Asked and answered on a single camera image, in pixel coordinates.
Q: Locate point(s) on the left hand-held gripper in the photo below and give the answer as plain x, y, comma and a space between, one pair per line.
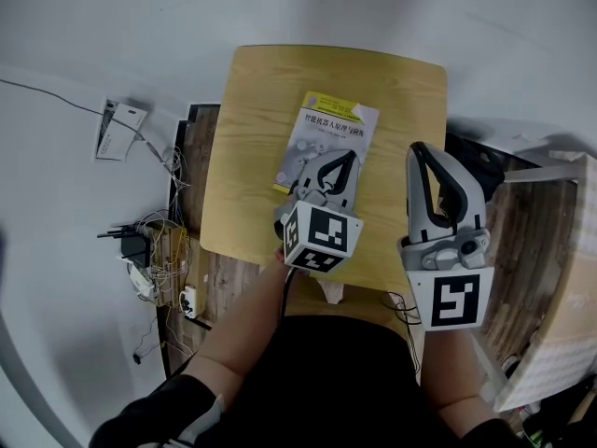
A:
322, 236

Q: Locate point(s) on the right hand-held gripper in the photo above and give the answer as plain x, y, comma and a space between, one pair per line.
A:
450, 297

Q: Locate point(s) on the yellow and grey book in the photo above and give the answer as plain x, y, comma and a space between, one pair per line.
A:
326, 131

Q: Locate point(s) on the person's left forearm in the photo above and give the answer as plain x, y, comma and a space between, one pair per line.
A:
242, 325

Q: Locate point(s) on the person's right forearm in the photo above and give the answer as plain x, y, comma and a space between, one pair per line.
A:
448, 367

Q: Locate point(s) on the large cardboard box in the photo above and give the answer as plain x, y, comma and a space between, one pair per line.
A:
559, 306

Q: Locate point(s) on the white power strip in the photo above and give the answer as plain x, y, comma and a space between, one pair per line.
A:
189, 300

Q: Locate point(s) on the person's black clothing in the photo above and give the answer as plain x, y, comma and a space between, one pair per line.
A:
326, 381

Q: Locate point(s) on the black router with antennas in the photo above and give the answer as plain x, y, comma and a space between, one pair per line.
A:
135, 247

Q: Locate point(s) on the white flat box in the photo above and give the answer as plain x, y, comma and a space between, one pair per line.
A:
119, 131

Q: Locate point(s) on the small white device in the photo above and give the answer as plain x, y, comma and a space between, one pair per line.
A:
142, 283

